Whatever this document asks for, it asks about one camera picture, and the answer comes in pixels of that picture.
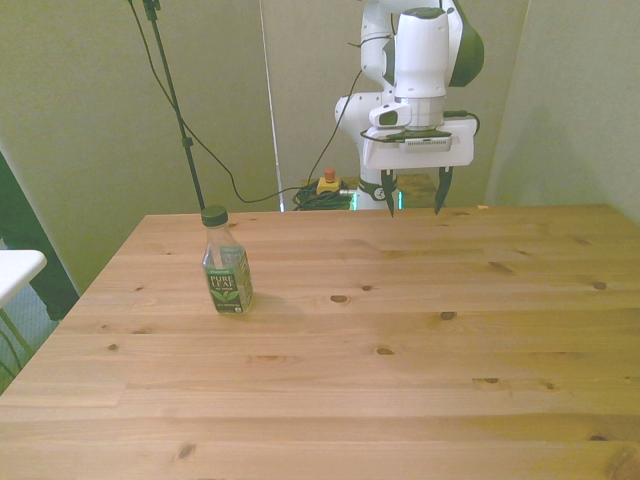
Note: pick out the white side table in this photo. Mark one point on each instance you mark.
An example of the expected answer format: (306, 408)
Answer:
(17, 272)

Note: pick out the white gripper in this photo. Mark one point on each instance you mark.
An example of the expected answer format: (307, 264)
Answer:
(425, 148)

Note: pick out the yellow emergency stop button box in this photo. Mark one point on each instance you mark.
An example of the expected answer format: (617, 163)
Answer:
(330, 184)

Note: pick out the clear Pure Leaf tea bottle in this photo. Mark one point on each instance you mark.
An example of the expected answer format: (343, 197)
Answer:
(228, 265)

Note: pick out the dark green leaning panel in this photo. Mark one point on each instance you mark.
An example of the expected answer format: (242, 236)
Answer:
(35, 240)

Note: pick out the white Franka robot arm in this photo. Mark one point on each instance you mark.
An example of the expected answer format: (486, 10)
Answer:
(420, 60)

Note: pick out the white vertical wall strip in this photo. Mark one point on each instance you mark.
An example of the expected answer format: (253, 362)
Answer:
(270, 105)

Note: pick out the black camera stand pole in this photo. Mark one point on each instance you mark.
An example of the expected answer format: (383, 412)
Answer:
(175, 102)

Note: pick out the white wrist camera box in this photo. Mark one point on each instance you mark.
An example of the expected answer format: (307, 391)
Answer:
(387, 116)

